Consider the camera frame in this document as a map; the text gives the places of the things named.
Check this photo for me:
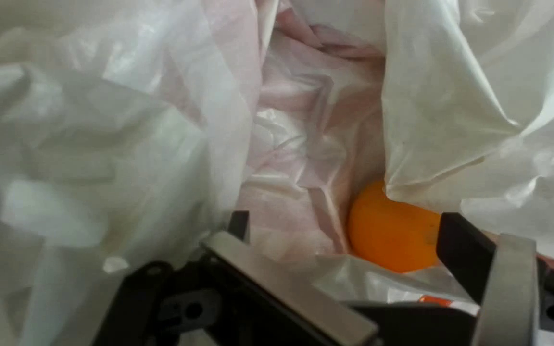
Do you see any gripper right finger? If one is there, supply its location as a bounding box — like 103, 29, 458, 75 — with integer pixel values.
472, 235, 539, 346

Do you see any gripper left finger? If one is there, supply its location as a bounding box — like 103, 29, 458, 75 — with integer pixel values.
205, 233, 378, 346

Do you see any orange toy fruit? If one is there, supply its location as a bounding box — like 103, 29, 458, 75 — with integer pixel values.
347, 181, 441, 273

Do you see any white orange plastic bag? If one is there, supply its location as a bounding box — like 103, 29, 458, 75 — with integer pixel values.
0, 0, 554, 346

